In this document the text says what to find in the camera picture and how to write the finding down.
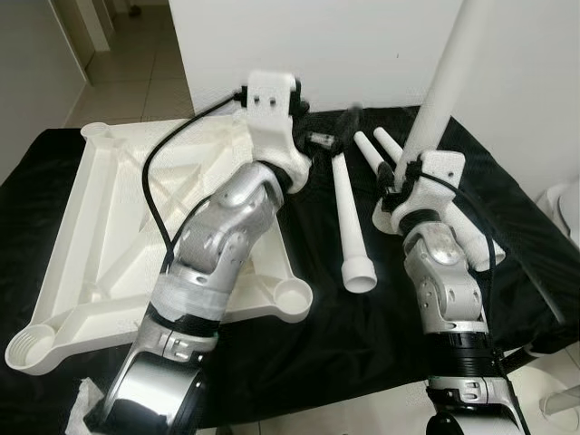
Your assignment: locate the white domed appliance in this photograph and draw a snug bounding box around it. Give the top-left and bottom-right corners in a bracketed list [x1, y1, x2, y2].
[549, 181, 580, 250]

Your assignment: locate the white plastic table leg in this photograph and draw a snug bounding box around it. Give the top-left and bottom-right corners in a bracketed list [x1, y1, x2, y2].
[353, 131, 481, 273]
[330, 152, 378, 294]
[374, 127, 498, 269]
[396, 0, 495, 182]

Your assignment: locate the black fabric table cover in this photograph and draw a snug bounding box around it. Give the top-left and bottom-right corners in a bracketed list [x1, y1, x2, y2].
[0, 107, 580, 431]

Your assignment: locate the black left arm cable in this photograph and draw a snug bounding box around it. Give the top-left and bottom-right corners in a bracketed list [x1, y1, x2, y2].
[140, 89, 250, 273]

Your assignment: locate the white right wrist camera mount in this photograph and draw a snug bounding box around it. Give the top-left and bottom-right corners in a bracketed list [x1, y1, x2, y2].
[372, 150, 469, 238]

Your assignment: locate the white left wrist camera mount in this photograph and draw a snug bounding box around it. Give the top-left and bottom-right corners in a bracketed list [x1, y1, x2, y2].
[237, 70, 315, 189]

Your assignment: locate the white crumpled plastic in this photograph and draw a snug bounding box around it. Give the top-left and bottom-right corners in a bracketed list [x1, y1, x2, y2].
[75, 376, 119, 431]

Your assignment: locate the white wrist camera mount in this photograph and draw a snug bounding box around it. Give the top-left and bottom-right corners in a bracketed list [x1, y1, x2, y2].
[237, 70, 315, 189]
[372, 150, 469, 238]

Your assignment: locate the white plastic children table top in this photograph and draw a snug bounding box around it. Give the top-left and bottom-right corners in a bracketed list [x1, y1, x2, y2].
[5, 121, 314, 376]

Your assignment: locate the white standing fan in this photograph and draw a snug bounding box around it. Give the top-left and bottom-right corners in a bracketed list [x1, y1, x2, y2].
[535, 358, 580, 420]

